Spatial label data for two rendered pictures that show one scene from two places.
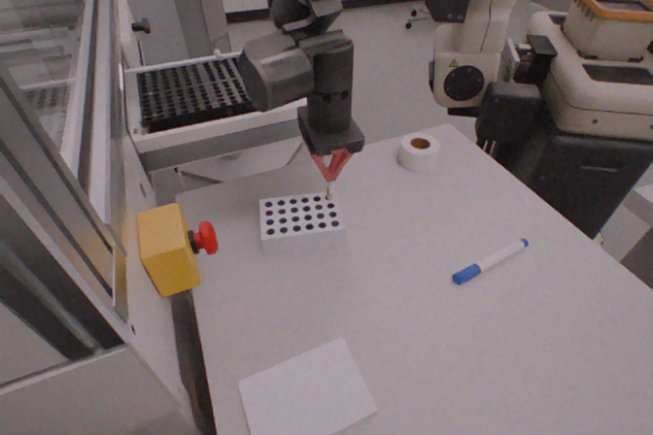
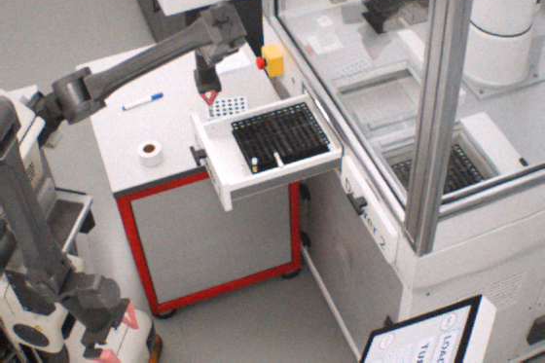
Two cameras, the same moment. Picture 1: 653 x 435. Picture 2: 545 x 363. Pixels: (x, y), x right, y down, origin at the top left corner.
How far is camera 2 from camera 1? 243 cm
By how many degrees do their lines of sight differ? 91
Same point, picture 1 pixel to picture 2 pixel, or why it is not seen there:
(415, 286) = (180, 94)
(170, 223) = (269, 52)
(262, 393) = (242, 61)
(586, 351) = not seen: hidden behind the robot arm
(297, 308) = (231, 87)
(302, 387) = (229, 62)
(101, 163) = (281, 31)
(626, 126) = not seen: outside the picture
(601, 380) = not seen: hidden behind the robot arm
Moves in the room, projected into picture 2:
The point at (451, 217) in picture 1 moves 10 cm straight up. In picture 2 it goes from (149, 123) to (143, 98)
